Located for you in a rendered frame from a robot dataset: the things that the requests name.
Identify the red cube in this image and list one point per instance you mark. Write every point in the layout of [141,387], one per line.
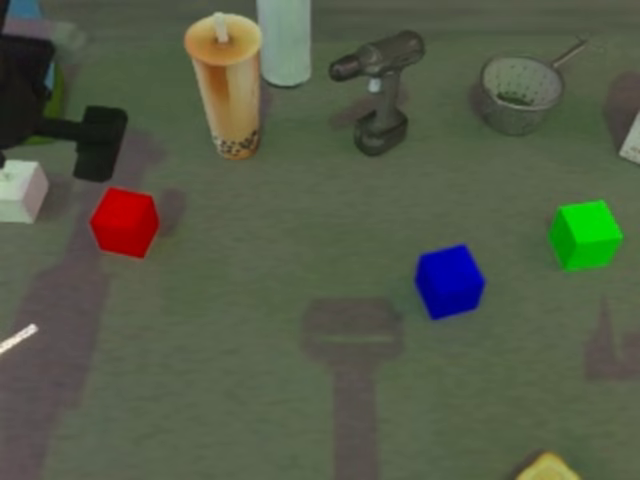
[123,222]

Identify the green cube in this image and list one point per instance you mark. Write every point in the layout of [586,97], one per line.
[585,235]

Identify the white carton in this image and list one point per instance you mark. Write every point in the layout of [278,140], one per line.
[631,137]

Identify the blue cube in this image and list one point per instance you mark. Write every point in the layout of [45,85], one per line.
[448,281]

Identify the bubble tea cup with straw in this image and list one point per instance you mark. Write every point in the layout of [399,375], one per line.
[227,90]

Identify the white ruler strip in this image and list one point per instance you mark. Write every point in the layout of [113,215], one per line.
[19,339]

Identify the grey power drill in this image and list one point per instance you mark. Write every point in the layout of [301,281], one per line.
[382,95]

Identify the yellow object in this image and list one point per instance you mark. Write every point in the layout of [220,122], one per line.
[545,467]

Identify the white cylinder bottle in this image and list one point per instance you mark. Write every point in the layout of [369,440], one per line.
[284,40]

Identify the white box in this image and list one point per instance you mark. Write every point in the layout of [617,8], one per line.
[20,192]

